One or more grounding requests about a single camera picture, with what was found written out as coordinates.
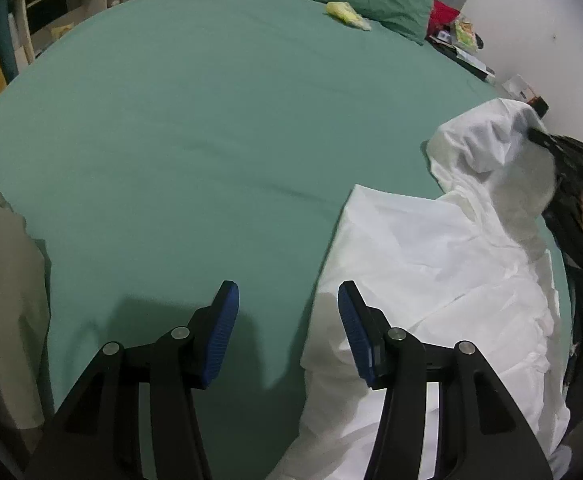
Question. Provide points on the small white box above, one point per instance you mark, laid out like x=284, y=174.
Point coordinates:
x=517, y=87

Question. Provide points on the beige garment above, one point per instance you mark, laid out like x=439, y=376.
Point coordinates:
x=6, y=310

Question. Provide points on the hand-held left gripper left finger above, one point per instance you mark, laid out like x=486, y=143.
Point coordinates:
x=220, y=340

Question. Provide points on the green bed sheet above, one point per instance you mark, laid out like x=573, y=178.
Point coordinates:
x=196, y=135

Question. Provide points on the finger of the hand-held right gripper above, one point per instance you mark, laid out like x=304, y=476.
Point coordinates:
x=544, y=139

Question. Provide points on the colourful snack packet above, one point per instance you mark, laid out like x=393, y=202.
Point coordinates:
x=466, y=32

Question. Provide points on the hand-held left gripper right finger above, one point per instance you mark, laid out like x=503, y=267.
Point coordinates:
x=355, y=336

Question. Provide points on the red bag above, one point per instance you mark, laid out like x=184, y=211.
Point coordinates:
x=443, y=14

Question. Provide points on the yellow plastic packet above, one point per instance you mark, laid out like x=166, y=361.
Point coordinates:
x=346, y=14

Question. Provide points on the white large garment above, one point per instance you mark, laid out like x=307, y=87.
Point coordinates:
x=421, y=260

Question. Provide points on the black flat box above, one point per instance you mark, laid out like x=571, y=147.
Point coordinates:
x=466, y=60

